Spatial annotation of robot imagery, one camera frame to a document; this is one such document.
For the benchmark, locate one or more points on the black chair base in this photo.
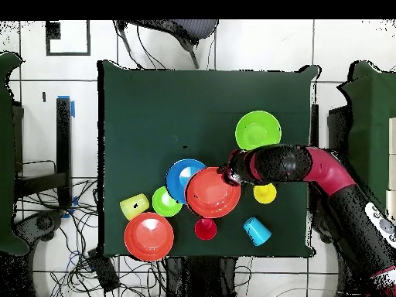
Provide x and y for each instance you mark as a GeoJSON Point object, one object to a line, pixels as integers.
{"type": "Point", "coordinates": [40, 224]}

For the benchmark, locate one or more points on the red cup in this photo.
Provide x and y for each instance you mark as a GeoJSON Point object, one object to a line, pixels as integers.
{"type": "Point", "coordinates": [205, 229]}

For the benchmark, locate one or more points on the green table cloth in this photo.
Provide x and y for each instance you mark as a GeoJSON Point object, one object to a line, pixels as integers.
{"type": "Point", "coordinates": [6, 154]}
{"type": "Point", "coordinates": [371, 123]}

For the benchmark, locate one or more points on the black power strip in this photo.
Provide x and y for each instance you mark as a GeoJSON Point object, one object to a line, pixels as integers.
{"type": "Point", "coordinates": [103, 272]}

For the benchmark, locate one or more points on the large light blue bowl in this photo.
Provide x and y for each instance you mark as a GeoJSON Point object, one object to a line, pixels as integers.
{"type": "Point", "coordinates": [178, 179]}

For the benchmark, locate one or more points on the black square frame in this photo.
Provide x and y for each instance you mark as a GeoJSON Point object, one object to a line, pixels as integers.
{"type": "Point", "coordinates": [53, 31]}

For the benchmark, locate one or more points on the dark green tablecloth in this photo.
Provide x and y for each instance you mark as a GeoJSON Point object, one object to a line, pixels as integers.
{"type": "Point", "coordinates": [139, 92]}

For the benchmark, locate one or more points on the small black floor marker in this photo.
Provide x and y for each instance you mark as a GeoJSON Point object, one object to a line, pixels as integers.
{"type": "Point", "coordinates": [44, 96]}

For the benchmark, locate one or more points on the large green bowl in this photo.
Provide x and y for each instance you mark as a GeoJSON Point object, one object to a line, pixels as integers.
{"type": "Point", "coordinates": [258, 130]}

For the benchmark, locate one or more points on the light blue cup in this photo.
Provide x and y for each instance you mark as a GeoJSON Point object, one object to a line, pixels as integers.
{"type": "Point", "coordinates": [257, 232]}

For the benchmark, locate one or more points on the blue tape strip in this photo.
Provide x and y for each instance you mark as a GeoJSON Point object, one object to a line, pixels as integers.
{"type": "Point", "coordinates": [74, 202]}
{"type": "Point", "coordinates": [72, 109]}

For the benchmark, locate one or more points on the orange bowl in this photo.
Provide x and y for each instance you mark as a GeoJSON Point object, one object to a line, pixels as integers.
{"type": "Point", "coordinates": [149, 236]}
{"type": "Point", "coordinates": [213, 193]}

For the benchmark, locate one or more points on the grey office chair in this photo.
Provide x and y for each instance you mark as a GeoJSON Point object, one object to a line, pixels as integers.
{"type": "Point", "coordinates": [191, 27]}

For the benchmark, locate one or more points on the small green bowl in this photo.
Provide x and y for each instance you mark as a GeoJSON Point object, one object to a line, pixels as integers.
{"type": "Point", "coordinates": [162, 205]}

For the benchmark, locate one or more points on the translucent yellow cup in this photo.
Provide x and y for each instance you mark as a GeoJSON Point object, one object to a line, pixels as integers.
{"type": "Point", "coordinates": [134, 206]}

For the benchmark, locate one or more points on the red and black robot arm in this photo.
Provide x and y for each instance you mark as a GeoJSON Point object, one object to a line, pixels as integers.
{"type": "Point", "coordinates": [328, 173]}

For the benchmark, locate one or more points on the opaque yellow cup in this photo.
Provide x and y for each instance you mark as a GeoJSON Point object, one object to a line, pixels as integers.
{"type": "Point", "coordinates": [264, 195]}

